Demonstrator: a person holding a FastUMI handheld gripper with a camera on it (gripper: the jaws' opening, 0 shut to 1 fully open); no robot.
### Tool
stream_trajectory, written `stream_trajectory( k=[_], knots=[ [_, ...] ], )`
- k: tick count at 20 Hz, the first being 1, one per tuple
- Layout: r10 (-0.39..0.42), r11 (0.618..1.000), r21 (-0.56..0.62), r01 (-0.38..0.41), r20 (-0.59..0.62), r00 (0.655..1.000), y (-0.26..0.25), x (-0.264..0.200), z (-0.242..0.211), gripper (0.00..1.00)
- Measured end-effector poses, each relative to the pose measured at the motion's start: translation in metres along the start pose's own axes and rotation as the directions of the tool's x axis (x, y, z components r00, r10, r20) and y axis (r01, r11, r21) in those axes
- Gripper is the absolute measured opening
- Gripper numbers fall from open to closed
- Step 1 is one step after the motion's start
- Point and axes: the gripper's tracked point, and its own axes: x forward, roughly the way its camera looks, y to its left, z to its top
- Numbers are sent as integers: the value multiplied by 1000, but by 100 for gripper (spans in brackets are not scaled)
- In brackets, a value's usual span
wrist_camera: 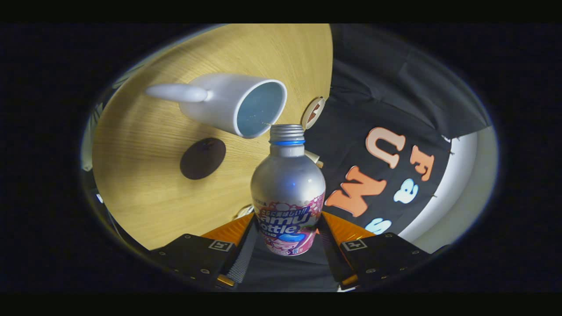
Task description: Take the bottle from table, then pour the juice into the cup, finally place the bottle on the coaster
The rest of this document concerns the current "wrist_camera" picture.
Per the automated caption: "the white cup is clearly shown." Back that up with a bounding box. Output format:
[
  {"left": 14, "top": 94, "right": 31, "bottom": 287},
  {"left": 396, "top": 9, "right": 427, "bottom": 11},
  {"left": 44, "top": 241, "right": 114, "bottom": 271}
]
[{"left": 145, "top": 73, "right": 288, "bottom": 139}]

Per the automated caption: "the wooden table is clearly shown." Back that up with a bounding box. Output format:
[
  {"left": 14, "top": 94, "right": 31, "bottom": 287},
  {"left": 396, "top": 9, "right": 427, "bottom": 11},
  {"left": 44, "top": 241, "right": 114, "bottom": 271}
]
[{"left": 90, "top": 24, "right": 334, "bottom": 251}]

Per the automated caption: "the dark brown round coaster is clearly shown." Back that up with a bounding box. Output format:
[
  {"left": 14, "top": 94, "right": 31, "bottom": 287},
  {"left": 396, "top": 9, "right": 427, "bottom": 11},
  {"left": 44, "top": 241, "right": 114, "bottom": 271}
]
[{"left": 180, "top": 137, "right": 227, "bottom": 180}]

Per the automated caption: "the black backdrop cloth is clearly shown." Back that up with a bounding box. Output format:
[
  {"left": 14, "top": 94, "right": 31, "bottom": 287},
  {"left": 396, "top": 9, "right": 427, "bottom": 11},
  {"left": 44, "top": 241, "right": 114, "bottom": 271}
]
[{"left": 237, "top": 24, "right": 492, "bottom": 292}]

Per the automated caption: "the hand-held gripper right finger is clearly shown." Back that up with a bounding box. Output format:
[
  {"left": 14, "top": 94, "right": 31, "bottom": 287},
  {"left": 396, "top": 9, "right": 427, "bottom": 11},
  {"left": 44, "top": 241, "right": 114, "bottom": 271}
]
[{"left": 317, "top": 212, "right": 433, "bottom": 291}]

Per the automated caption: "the small round plate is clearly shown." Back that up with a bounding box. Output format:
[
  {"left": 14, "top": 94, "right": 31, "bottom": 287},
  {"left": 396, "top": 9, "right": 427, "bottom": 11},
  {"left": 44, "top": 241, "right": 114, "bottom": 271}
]
[{"left": 301, "top": 97, "right": 326, "bottom": 130}]

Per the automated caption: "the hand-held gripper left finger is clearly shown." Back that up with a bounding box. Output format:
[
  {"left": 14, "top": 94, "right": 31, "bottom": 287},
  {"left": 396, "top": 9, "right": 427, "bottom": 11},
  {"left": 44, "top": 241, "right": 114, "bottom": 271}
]
[{"left": 149, "top": 213, "right": 257, "bottom": 291}]

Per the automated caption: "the silver juice bottle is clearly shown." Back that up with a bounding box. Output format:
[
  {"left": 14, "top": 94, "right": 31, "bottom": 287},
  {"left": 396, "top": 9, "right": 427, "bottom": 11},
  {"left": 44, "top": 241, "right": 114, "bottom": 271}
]
[{"left": 250, "top": 124, "right": 327, "bottom": 256}]

